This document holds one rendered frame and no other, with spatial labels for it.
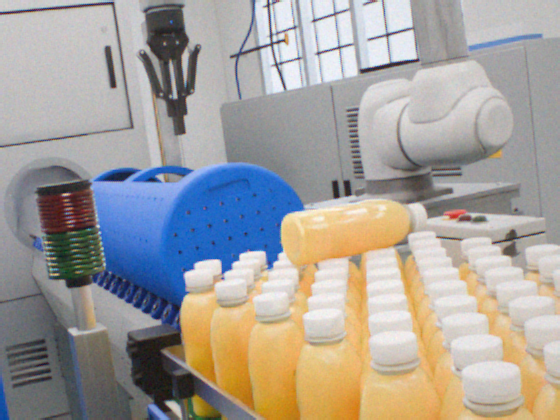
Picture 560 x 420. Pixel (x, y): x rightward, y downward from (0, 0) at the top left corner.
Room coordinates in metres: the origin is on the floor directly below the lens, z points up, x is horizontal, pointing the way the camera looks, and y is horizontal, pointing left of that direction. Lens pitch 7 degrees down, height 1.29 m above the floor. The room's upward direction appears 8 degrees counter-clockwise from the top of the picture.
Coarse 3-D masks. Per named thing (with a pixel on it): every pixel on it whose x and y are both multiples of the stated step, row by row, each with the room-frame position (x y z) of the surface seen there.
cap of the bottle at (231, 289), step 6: (222, 282) 1.02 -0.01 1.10; (228, 282) 1.02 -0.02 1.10; (234, 282) 1.01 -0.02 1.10; (240, 282) 1.00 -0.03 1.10; (216, 288) 1.01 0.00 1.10; (222, 288) 1.00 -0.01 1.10; (228, 288) 0.99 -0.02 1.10; (234, 288) 1.00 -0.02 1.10; (240, 288) 1.00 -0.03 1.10; (216, 294) 1.01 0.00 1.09; (222, 294) 1.00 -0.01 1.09; (228, 294) 1.00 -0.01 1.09; (234, 294) 1.00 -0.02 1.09; (240, 294) 1.00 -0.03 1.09
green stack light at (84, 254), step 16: (48, 240) 0.86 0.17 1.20; (64, 240) 0.85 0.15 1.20; (80, 240) 0.85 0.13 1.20; (96, 240) 0.87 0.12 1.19; (48, 256) 0.86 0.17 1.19; (64, 256) 0.85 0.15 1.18; (80, 256) 0.85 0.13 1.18; (96, 256) 0.86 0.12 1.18; (48, 272) 0.87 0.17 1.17; (64, 272) 0.85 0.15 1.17; (80, 272) 0.85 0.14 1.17; (96, 272) 0.86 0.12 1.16
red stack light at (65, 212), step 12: (72, 192) 0.85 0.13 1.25; (84, 192) 0.86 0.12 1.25; (36, 204) 0.87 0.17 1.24; (48, 204) 0.85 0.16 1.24; (60, 204) 0.85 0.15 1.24; (72, 204) 0.85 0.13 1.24; (84, 204) 0.86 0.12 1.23; (96, 204) 0.88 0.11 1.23; (48, 216) 0.85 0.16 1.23; (60, 216) 0.85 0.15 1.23; (72, 216) 0.85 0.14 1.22; (84, 216) 0.86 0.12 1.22; (96, 216) 0.87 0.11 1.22; (48, 228) 0.85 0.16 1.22; (60, 228) 0.85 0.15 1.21; (72, 228) 0.85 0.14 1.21; (84, 228) 0.86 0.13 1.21
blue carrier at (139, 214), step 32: (96, 192) 2.01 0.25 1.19; (128, 192) 1.71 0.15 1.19; (160, 192) 1.50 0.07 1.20; (192, 192) 1.40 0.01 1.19; (224, 192) 1.42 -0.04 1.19; (256, 192) 1.44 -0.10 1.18; (288, 192) 1.45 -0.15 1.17; (128, 224) 1.60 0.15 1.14; (160, 224) 1.40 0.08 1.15; (192, 224) 1.40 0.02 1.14; (224, 224) 1.41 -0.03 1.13; (256, 224) 1.43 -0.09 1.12; (128, 256) 1.62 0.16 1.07; (160, 256) 1.38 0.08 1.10; (192, 256) 1.39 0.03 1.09; (224, 256) 1.41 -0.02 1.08; (160, 288) 1.48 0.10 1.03
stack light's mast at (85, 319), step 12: (84, 180) 0.87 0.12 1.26; (36, 192) 0.86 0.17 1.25; (48, 192) 0.85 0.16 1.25; (60, 192) 0.85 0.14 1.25; (72, 288) 0.87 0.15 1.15; (84, 288) 0.87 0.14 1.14; (72, 300) 0.87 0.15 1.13; (84, 300) 0.87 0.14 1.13; (84, 312) 0.87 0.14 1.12; (84, 324) 0.87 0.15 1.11; (96, 324) 0.88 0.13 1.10
